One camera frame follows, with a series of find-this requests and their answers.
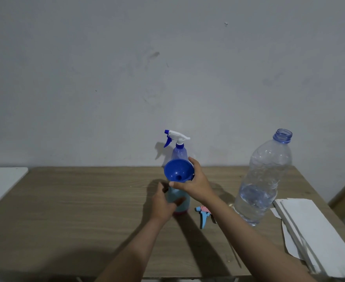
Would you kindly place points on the person's left hand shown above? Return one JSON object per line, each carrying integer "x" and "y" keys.
{"x": 160, "y": 207}

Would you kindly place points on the person's right hand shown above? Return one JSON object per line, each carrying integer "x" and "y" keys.
{"x": 198, "y": 186}

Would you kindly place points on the person's right thumb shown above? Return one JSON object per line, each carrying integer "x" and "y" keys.
{"x": 179, "y": 185}

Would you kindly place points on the person's left thumb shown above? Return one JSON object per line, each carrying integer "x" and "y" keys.
{"x": 179, "y": 202}

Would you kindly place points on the light blue spray bottle body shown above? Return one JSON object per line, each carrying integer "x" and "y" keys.
{"x": 183, "y": 207}

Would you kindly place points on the blue plastic funnel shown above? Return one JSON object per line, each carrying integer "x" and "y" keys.
{"x": 176, "y": 170}

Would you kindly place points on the person's right forearm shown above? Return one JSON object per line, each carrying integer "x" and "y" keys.
{"x": 248, "y": 243}

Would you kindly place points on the person's left forearm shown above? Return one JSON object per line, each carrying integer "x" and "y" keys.
{"x": 137, "y": 249}

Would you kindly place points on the pink and blue sprayer head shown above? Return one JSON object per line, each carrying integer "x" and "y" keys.
{"x": 203, "y": 215}

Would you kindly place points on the blue spray bottle white trigger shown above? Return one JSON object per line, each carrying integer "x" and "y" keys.
{"x": 179, "y": 152}

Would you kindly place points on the clear plastic water bottle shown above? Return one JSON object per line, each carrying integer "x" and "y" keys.
{"x": 263, "y": 179}

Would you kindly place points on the stack of white paper sheets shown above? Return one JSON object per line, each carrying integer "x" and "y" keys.
{"x": 313, "y": 232}

